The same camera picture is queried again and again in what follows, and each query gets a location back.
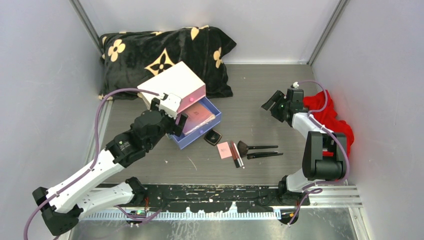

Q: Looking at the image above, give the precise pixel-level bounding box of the holographic pink palette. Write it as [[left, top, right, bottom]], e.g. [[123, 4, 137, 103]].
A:
[[182, 101, 216, 136]]

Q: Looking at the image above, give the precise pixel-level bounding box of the black square compact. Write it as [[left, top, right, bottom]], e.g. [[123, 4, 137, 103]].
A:
[[203, 129, 222, 146]]

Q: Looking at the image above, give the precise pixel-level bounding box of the pink drawer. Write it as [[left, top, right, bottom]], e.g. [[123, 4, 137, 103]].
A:
[[177, 85, 206, 113]]

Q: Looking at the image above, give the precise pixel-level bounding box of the white drawer organizer box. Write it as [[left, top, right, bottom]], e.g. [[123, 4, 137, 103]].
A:
[[137, 61, 206, 98]]

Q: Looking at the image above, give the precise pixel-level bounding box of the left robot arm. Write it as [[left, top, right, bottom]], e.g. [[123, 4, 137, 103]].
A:
[[32, 94, 187, 237]]

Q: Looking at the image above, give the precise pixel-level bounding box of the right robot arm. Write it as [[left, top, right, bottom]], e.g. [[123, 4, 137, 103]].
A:
[[261, 87, 348, 206]]

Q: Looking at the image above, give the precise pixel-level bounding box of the black makeup brush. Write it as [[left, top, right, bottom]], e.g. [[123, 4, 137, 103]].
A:
[[246, 151, 284, 160]]

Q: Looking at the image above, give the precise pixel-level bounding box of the red makeup pencil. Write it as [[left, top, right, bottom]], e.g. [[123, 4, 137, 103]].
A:
[[228, 141, 240, 168]]

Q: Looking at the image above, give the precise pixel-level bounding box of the white makeup pencil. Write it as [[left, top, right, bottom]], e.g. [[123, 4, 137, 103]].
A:
[[232, 142, 245, 169]]

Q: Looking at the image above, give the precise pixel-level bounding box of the red cloth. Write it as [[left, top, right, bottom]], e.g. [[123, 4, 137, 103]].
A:
[[303, 90, 355, 157]]

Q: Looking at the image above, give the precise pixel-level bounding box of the small pink compact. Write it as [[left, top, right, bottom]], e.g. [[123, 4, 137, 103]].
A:
[[216, 142, 232, 160]]

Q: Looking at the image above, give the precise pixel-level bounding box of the large powder brush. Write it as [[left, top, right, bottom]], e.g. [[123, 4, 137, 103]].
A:
[[236, 140, 279, 157]]

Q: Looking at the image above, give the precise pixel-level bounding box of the black floral plush blanket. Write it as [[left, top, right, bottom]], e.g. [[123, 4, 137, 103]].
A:
[[98, 25, 237, 100]]

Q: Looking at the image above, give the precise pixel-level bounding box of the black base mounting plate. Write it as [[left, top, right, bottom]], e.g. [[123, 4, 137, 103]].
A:
[[127, 184, 310, 213]]

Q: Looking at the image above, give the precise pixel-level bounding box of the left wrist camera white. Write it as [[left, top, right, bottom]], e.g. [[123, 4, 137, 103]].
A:
[[158, 93, 182, 120]]

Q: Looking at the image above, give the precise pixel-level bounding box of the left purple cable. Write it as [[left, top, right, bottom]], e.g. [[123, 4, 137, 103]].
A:
[[23, 88, 167, 240]]

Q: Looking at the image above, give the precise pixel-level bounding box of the purple cable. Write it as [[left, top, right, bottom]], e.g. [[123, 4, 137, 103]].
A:
[[286, 80, 351, 226], [23, 88, 167, 240]]

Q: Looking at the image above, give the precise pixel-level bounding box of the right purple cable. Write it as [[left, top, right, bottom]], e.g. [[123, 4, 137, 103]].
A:
[[286, 80, 351, 226]]

